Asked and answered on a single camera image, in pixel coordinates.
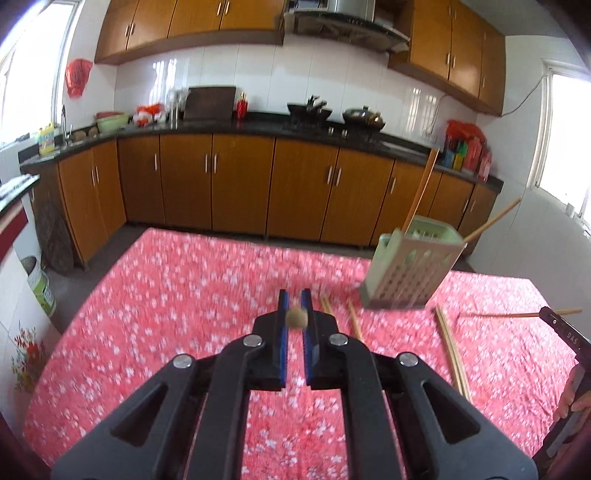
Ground white and green bucket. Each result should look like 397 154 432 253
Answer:
21 256 57 317

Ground red floral tablecloth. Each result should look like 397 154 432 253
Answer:
23 226 578 480

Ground wall cable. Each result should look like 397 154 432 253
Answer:
501 74 550 116

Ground long wooden wall cabinets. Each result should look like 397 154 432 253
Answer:
95 0 287 65

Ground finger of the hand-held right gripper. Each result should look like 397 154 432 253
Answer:
539 307 591 365

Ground dark wooden cutting board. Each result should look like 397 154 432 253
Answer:
184 86 237 121

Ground red and white bag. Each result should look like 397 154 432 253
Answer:
134 104 167 125

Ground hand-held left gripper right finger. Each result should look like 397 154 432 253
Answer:
300 288 540 480

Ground person's right hand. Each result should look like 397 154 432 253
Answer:
556 364 591 421

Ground hanging red plastic bag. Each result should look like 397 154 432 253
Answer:
65 58 93 99

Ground white cabinet with flower decal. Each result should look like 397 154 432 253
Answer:
0 217 63 407

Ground wooden base cabinets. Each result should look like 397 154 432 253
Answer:
23 131 499 268

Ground pale green chopstick holder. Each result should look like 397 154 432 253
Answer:
360 217 467 311

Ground black gas stove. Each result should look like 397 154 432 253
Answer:
283 119 384 137

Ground red front cabinet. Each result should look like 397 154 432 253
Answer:
0 198 34 264

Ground wooden wall cabinets beside window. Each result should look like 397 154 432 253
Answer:
388 0 506 116

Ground green plastic basin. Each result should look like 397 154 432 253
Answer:
96 112 130 134

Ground black wok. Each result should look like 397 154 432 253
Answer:
287 95 333 121

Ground dark pot with lid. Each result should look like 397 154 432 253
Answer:
342 106 386 130

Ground steel range hood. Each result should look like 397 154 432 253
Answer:
284 0 411 54

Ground black kitchen countertop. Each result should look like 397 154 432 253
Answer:
21 111 504 192

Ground window with white frame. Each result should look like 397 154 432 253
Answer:
536 60 591 217

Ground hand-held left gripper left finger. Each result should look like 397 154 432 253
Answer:
50 290 291 480

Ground window above sink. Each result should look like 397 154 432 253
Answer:
0 0 77 148

